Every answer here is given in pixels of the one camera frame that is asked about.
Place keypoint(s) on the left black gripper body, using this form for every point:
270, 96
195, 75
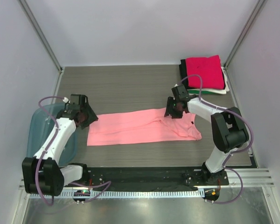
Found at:
89, 117

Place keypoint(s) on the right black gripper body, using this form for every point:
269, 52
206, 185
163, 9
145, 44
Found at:
171, 111

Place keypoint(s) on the light pink t shirt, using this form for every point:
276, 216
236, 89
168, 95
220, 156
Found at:
145, 126

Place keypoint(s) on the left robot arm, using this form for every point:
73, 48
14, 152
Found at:
41, 172

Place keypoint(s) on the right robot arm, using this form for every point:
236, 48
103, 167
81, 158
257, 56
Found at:
229, 131

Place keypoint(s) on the folded green t shirt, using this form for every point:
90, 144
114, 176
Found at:
194, 91

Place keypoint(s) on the folded black t shirt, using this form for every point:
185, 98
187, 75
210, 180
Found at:
183, 73

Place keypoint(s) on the blue plastic bin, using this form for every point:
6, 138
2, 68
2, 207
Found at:
40, 127

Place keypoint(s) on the folded white t shirt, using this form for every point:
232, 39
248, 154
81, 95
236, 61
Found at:
223, 91

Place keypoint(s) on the folded magenta t shirt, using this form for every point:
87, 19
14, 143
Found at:
208, 68

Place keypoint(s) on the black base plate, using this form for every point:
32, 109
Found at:
153, 179

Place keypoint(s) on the white slotted cable duct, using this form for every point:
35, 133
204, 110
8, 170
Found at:
75, 194

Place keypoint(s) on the left aluminium frame post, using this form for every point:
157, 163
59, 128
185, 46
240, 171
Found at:
28, 12

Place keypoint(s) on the aluminium frame post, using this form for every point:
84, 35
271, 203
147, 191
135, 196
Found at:
244, 32
28, 12

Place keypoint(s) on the aluminium front rail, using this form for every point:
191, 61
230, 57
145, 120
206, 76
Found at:
248, 177

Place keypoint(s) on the right aluminium frame post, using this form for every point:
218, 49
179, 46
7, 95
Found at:
244, 32

